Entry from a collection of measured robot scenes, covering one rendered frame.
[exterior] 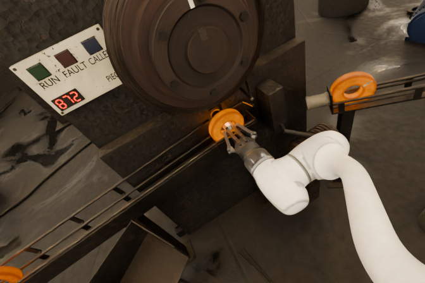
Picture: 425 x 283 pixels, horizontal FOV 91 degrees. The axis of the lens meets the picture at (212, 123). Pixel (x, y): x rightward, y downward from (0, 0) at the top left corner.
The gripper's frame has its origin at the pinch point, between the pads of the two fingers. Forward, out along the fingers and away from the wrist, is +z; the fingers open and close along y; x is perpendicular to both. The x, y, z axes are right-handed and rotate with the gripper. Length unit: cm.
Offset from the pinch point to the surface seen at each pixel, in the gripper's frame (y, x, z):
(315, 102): 37.2, -6.7, -9.7
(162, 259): -44, -14, -26
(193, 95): -8.6, 27.0, -10.1
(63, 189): -148, -81, 115
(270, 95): 20.4, 3.8, -3.2
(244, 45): 10.2, 32.7, -9.8
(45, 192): -168, -81, 124
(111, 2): -15, 53, 0
